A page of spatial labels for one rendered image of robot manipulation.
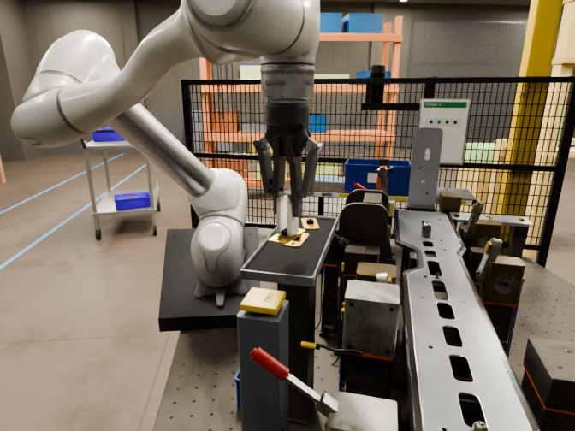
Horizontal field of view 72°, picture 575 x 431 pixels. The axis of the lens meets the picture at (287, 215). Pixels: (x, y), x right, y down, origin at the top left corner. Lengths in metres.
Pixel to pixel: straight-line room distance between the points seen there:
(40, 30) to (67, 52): 10.81
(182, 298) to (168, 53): 0.99
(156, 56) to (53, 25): 11.15
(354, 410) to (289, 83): 0.49
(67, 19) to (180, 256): 10.41
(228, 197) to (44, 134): 0.59
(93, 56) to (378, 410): 0.92
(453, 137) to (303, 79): 1.48
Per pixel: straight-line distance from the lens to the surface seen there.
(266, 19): 0.50
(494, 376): 0.83
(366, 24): 5.89
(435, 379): 0.79
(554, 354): 0.88
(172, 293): 1.46
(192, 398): 1.18
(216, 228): 1.23
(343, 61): 11.08
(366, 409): 0.61
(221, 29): 0.49
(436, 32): 11.89
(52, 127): 0.94
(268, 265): 0.76
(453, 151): 2.09
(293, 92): 0.66
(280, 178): 0.71
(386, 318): 0.77
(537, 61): 2.18
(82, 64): 1.04
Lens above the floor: 1.47
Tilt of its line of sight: 17 degrees down
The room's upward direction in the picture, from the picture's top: straight up
